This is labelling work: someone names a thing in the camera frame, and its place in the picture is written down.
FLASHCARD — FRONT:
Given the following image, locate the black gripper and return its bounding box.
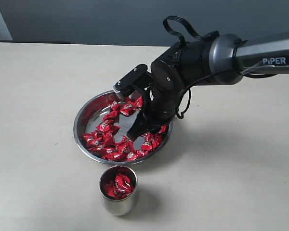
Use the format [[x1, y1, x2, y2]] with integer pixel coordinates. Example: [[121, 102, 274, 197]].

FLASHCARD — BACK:
[[127, 81, 187, 141]]

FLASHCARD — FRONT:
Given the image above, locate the red candy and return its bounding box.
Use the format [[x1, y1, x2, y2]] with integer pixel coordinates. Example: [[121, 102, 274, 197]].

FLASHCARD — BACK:
[[141, 133, 164, 152], [115, 173, 134, 196], [96, 122, 120, 135], [87, 145, 112, 156], [119, 102, 136, 117], [102, 152, 127, 162], [132, 96, 144, 111], [110, 101, 121, 111], [104, 182, 117, 199], [127, 150, 148, 161], [82, 130, 103, 148]]

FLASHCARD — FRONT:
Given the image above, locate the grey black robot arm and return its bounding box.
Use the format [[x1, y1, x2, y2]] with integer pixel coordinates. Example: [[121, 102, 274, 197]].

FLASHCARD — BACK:
[[127, 32, 289, 140]]

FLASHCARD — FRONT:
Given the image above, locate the round steel plate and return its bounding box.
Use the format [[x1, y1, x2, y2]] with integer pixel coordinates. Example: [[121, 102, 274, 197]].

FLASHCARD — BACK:
[[73, 90, 173, 165]]

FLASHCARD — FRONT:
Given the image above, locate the steel cup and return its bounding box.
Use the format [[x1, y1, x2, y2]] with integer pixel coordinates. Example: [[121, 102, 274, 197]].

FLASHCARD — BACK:
[[99, 166, 139, 216]]

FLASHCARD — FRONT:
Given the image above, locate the red wrapped candy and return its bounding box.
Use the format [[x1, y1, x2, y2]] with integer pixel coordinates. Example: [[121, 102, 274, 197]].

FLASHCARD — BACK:
[[87, 145, 112, 156], [96, 122, 120, 135], [127, 150, 148, 161], [141, 133, 164, 152], [110, 101, 121, 111], [132, 96, 144, 111], [102, 152, 127, 162], [119, 102, 136, 117], [82, 130, 103, 148]]

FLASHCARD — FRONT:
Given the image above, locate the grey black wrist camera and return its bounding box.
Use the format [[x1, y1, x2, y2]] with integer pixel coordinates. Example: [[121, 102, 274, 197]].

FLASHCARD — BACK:
[[113, 64, 153, 100]]

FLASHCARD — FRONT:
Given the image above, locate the black cable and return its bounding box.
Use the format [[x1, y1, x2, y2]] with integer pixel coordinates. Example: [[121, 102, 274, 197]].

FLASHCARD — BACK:
[[162, 15, 222, 120]]

